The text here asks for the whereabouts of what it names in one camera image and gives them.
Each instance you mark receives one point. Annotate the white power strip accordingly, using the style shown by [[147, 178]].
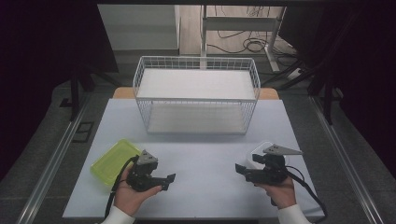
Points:
[[294, 74]]

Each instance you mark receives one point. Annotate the person's right hand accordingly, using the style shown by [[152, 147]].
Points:
[[283, 194]]

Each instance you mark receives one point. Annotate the dark curtain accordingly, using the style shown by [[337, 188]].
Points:
[[37, 62], [367, 62]]

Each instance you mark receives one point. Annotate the yellow-green plastic tray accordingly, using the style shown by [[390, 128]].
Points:
[[112, 161]]

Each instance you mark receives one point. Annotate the metal floor rail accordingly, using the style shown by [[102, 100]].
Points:
[[345, 161], [54, 158]]

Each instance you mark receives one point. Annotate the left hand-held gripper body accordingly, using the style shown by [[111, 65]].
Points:
[[141, 182]]

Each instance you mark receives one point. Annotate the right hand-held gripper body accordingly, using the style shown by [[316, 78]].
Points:
[[271, 174]]

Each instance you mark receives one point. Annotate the white cabinet panel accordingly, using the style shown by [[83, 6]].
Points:
[[140, 28]]

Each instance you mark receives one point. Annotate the black metal stand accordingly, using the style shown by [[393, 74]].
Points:
[[74, 93], [327, 93]]

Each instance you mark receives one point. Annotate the wooden table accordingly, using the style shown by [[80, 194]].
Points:
[[123, 93]]

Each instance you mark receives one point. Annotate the black rectangular floor frame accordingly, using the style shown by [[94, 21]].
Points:
[[83, 132]]

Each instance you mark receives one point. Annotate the white plastic lidded box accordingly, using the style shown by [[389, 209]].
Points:
[[253, 152]]

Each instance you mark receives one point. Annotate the person's left hand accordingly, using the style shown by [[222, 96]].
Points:
[[130, 199]]

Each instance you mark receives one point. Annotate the white metal desk frame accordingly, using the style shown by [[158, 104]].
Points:
[[239, 23]]

